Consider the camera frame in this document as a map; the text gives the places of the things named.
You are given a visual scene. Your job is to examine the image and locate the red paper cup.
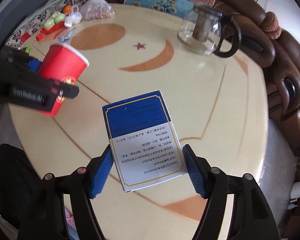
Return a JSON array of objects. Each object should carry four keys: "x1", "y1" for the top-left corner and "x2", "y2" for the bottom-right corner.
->
[{"x1": 37, "y1": 42, "x2": 90, "y2": 118}]

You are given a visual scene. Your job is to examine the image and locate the blue white medicine box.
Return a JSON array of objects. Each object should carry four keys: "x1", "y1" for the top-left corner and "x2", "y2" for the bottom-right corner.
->
[{"x1": 102, "y1": 90, "x2": 187, "y2": 192}]

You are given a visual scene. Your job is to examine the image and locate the pink lined trash bin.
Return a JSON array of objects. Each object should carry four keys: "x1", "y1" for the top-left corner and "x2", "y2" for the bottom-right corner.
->
[{"x1": 64, "y1": 207, "x2": 79, "y2": 239}]

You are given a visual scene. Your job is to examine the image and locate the green bottle cap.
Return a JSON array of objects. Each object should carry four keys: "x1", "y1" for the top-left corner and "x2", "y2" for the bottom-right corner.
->
[{"x1": 24, "y1": 46, "x2": 32, "y2": 54}]

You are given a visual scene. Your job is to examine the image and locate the small blue candy wrappers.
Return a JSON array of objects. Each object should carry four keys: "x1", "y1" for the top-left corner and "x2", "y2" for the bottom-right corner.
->
[{"x1": 59, "y1": 29, "x2": 74, "y2": 43}]

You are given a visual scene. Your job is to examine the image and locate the red fruit tray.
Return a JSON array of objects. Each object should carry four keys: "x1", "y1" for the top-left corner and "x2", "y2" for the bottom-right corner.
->
[{"x1": 36, "y1": 12, "x2": 65, "y2": 41}]

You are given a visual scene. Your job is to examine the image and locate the small white plastic bag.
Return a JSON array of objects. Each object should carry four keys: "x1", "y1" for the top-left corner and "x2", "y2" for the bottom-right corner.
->
[{"x1": 64, "y1": 5, "x2": 82, "y2": 28}]

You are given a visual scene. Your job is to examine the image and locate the orange fruit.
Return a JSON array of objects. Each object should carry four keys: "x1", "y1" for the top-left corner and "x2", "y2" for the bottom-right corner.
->
[{"x1": 62, "y1": 4, "x2": 72, "y2": 14}]

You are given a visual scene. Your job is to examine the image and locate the cream coffee table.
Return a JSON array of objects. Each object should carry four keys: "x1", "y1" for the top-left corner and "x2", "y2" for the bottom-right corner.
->
[{"x1": 8, "y1": 3, "x2": 269, "y2": 240}]

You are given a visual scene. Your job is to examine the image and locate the plastic bag of nuts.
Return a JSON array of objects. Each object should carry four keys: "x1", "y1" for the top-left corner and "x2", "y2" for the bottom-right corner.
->
[{"x1": 79, "y1": 0, "x2": 115, "y2": 21}]

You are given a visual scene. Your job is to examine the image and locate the white appliance on floor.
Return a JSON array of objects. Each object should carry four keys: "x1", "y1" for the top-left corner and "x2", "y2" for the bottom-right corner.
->
[{"x1": 287, "y1": 181, "x2": 300, "y2": 210}]

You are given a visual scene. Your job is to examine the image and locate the brown leather armchair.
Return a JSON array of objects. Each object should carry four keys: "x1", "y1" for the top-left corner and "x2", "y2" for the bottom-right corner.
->
[{"x1": 264, "y1": 30, "x2": 300, "y2": 157}]

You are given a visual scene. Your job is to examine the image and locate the blue floral sofa cover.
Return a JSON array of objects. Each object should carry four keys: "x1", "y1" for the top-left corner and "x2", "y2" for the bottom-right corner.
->
[{"x1": 124, "y1": 0, "x2": 193, "y2": 18}]

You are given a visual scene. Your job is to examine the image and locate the orange round cushion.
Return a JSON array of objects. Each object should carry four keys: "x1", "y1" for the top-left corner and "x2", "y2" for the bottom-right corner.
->
[{"x1": 260, "y1": 11, "x2": 282, "y2": 40}]

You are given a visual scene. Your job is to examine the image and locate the brown leather sofa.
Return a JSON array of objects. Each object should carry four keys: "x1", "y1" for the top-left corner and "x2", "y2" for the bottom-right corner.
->
[{"x1": 101, "y1": 0, "x2": 276, "y2": 68}]

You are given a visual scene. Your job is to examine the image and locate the glass teapot black handle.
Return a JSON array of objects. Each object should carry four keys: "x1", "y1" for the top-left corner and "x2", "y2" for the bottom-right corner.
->
[{"x1": 177, "y1": 3, "x2": 242, "y2": 58}]

